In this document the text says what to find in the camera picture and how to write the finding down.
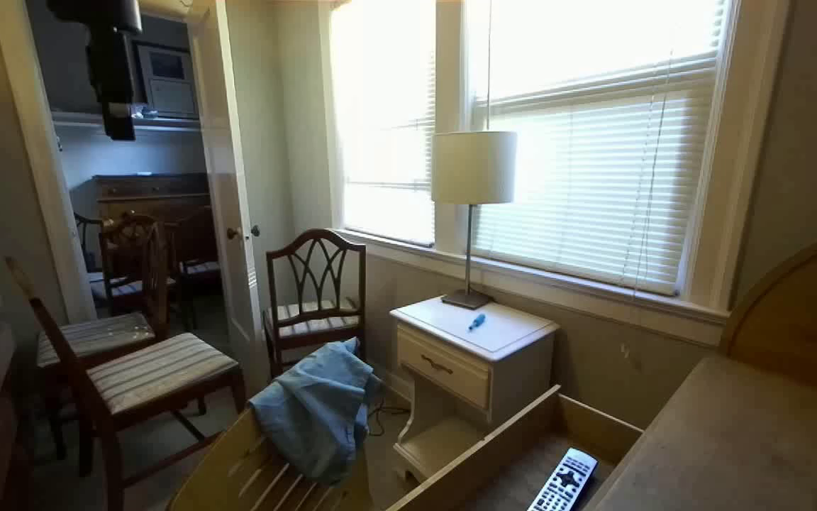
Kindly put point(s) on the wooden drawer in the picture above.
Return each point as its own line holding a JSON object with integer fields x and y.
{"x": 509, "y": 466}

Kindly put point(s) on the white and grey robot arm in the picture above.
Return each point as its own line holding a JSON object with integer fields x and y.
{"x": 109, "y": 26}

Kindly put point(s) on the white open door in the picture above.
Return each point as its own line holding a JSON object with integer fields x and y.
{"x": 241, "y": 135}

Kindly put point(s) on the dark lattice-back chair by window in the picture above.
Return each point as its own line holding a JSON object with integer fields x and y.
{"x": 316, "y": 297}

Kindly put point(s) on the white shade table lamp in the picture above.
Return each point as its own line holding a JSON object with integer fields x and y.
{"x": 473, "y": 168}

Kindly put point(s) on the white bedside nightstand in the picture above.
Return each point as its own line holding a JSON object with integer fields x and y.
{"x": 463, "y": 385}

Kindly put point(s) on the blue cloth on chair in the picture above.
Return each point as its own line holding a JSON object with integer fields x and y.
{"x": 319, "y": 409}

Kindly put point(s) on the dark wooden sideboard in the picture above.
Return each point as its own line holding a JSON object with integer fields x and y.
{"x": 109, "y": 198}

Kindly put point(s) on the white window blinds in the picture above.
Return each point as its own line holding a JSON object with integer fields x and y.
{"x": 607, "y": 104}

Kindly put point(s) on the black and white remote control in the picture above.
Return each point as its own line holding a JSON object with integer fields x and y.
{"x": 566, "y": 483}

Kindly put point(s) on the light wooden desk chair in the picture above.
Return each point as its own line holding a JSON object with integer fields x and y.
{"x": 245, "y": 473}

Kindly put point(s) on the dark wooden chair striped seat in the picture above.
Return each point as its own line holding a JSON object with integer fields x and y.
{"x": 124, "y": 391}

